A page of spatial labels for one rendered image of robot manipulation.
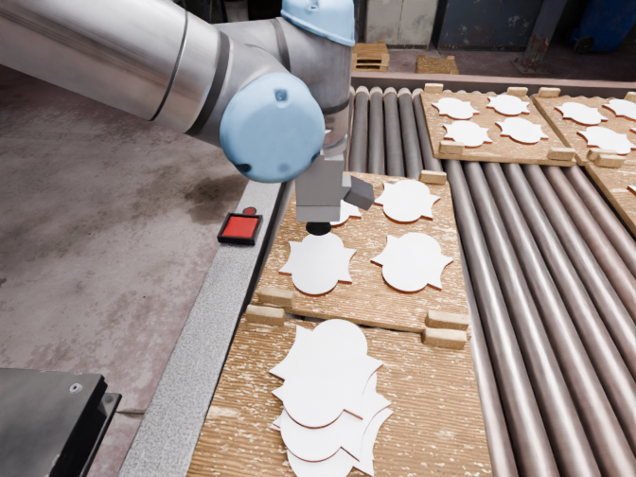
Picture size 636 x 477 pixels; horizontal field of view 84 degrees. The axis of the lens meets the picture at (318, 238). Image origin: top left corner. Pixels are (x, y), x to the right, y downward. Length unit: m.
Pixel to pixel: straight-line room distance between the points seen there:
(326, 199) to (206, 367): 0.30
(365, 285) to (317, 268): 0.09
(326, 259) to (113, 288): 1.56
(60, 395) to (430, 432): 0.48
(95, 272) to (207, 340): 1.63
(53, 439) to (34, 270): 1.86
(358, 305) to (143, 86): 0.45
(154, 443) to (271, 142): 0.42
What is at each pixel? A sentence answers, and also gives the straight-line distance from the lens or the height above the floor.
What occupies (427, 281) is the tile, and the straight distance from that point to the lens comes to 0.63.
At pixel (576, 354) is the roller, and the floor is 0.92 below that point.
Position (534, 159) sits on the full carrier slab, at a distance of 1.07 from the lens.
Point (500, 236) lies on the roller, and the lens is 0.80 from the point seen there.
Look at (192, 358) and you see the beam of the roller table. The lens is 0.59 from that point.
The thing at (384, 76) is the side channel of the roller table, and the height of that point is 0.95.
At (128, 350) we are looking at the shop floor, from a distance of 1.80.
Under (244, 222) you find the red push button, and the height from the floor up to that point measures 0.93.
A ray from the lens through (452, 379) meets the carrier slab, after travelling 0.56.
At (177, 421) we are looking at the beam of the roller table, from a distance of 0.56.
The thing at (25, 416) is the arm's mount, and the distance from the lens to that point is 0.62.
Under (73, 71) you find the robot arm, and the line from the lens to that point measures 0.25.
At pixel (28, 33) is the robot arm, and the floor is 1.37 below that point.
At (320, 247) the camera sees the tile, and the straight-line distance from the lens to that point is 0.65.
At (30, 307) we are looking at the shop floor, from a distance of 2.21.
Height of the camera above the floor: 1.41
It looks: 44 degrees down
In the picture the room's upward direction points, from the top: straight up
